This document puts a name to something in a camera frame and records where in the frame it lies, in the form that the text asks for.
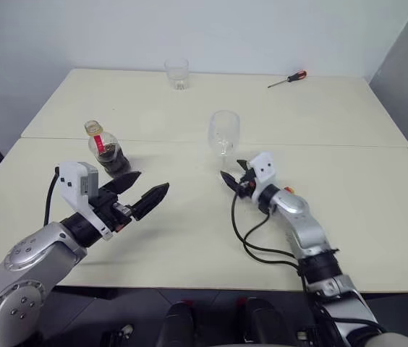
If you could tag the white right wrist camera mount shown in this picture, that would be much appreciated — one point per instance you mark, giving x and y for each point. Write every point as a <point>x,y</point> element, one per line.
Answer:
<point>263,170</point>

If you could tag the clear wine glass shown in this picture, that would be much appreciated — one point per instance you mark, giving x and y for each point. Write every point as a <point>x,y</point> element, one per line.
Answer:
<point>224,128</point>

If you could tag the dark rounded shape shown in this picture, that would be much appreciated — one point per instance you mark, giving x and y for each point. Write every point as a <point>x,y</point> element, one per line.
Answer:
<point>178,325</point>

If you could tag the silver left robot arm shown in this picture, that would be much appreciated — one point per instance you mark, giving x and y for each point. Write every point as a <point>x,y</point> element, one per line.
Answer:
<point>26,253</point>

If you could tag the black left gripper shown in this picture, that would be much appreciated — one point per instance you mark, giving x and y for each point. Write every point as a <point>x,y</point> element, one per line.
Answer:
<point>107,209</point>

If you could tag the red and black screwdriver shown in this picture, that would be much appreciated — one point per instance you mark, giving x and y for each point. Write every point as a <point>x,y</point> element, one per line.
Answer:
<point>296,76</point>

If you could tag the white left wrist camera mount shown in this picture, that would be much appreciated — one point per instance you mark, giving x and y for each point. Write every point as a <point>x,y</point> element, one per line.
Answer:
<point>70,180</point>

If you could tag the cola bottle with red label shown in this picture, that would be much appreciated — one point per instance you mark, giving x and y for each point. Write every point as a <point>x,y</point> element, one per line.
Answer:
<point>111,159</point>

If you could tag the yellow bottle cap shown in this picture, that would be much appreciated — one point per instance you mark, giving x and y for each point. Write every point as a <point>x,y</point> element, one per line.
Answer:
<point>290,189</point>

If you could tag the clear tumbler glass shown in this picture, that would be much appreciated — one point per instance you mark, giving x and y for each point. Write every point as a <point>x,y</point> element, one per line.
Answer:
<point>177,72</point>

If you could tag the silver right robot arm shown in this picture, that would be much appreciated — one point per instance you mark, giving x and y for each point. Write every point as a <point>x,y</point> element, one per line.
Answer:
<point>298,211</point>

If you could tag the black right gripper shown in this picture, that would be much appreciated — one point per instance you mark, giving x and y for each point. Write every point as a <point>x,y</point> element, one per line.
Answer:
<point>245,185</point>

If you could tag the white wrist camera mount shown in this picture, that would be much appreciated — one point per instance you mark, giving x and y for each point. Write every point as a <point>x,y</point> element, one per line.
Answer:
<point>70,180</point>
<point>263,170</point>

